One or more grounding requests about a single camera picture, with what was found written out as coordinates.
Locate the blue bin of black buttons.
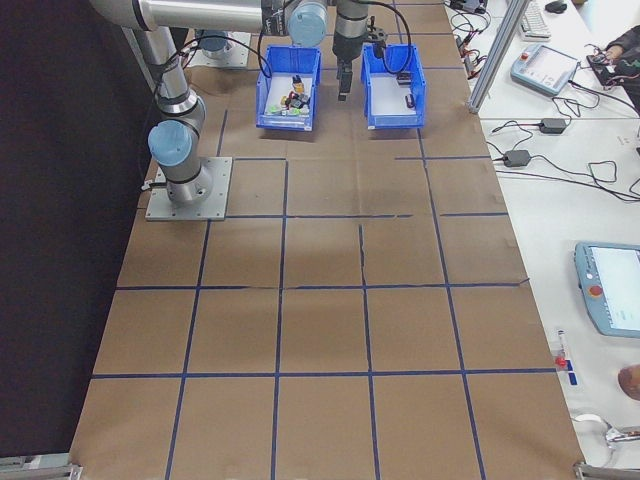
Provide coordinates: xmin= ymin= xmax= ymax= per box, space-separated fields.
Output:
xmin=360 ymin=43 xmax=427 ymax=131

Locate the blue bin of colourful buttons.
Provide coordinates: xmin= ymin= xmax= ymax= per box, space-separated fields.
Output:
xmin=255 ymin=43 xmax=322 ymax=132

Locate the bystander black sleeved forearm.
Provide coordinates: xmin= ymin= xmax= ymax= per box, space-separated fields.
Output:
xmin=607 ymin=24 xmax=640 ymax=90

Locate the white foam bin liner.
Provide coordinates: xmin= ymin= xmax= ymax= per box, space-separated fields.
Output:
xmin=369 ymin=74 xmax=420 ymax=119
xmin=265 ymin=74 xmax=315 ymax=117

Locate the white computer keyboard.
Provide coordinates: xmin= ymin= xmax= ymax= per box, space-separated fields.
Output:
xmin=518 ymin=0 xmax=553 ymax=41

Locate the grey blue teach pendant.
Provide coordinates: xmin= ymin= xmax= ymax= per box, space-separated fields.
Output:
xmin=509 ymin=42 xmax=583 ymax=97
xmin=572 ymin=241 xmax=640 ymax=338

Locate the black cover cloth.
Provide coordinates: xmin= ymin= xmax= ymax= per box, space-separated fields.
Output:
xmin=0 ymin=0 xmax=164 ymax=464

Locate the white pen with red cap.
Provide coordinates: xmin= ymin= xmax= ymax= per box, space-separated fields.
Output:
xmin=553 ymin=327 xmax=572 ymax=374

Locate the brown round object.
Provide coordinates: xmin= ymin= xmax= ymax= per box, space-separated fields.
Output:
xmin=617 ymin=364 xmax=640 ymax=401

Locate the silver metal clamp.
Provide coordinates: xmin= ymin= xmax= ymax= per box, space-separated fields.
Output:
xmin=602 ymin=418 xmax=640 ymax=454

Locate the aluminium profile bar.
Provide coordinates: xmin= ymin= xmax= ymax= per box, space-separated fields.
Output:
xmin=572 ymin=460 xmax=640 ymax=480
xmin=0 ymin=452 xmax=84 ymax=480

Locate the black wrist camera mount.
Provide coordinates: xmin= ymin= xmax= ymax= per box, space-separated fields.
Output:
xmin=363 ymin=22 xmax=390 ymax=59

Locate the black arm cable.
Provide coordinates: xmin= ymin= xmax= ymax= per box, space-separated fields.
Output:
xmin=152 ymin=0 xmax=419 ymax=109

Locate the white square base plate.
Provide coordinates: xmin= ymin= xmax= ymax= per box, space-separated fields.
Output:
xmin=192 ymin=30 xmax=251 ymax=69
xmin=144 ymin=155 xmax=234 ymax=222

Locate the aluminium profile post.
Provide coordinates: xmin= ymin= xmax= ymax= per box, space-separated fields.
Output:
xmin=465 ymin=0 xmax=532 ymax=115

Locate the thin black adapter cable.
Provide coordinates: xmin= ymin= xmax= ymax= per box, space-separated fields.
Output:
xmin=529 ymin=149 xmax=640 ymax=202

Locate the black circuit board with wires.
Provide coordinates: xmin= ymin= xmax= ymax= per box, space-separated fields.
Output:
xmin=585 ymin=52 xmax=621 ymax=87

